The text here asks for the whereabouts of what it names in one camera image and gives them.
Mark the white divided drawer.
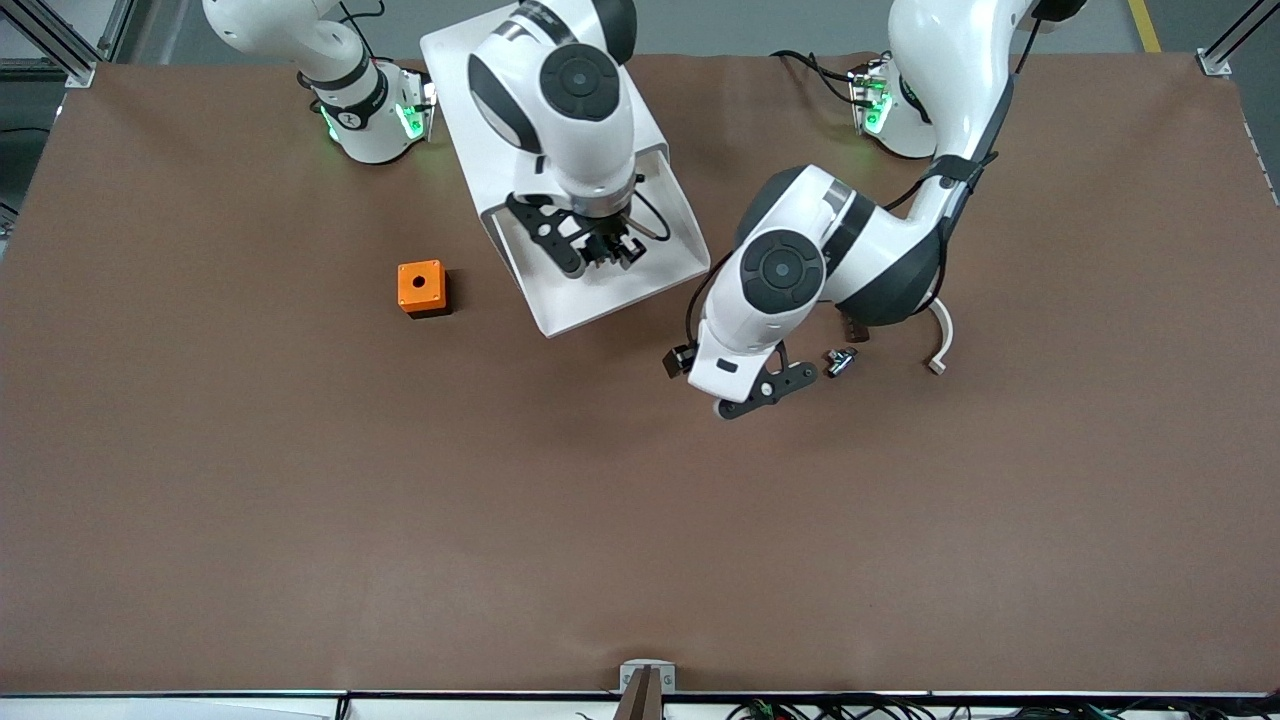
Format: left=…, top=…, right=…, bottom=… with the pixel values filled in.
left=482, top=145, right=713, bottom=339

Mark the white curved plastic part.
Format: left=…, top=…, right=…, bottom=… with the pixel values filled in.
left=925, top=298, right=954, bottom=376

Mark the brown table mat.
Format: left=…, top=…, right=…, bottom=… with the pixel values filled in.
left=0, top=50, right=1280, bottom=696

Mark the black cable along right arm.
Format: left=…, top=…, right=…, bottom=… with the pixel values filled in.
left=628, top=188, right=673, bottom=243

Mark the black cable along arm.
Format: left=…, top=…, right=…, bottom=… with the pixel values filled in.
left=880, top=20, right=1041, bottom=321
left=628, top=188, right=673, bottom=243

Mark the orange button enclosure box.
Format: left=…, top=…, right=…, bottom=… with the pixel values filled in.
left=397, top=260, right=451, bottom=319

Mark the black base cable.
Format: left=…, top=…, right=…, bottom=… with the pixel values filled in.
left=770, top=48, right=863, bottom=106

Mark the grey metal bracket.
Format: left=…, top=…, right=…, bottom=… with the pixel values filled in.
left=620, top=660, right=677, bottom=693

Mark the dark brown post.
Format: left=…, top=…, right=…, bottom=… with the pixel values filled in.
left=613, top=668, right=663, bottom=720

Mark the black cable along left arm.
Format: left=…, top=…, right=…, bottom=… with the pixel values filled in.
left=880, top=20, right=1041, bottom=321

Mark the aluminium frame profile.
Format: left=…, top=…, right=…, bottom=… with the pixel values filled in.
left=1198, top=0, right=1280, bottom=77
left=0, top=0, right=133, bottom=89

